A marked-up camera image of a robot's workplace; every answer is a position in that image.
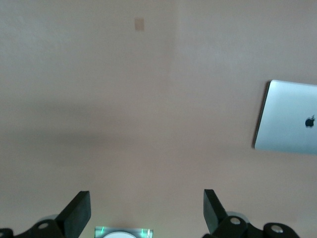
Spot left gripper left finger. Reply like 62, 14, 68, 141
0, 190, 92, 238

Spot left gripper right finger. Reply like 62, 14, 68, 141
203, 189, 301, 238

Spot brown tape patch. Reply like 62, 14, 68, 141
134, 17, 146, 32

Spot grey laptop computer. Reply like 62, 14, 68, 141
253, 79, 317, 157

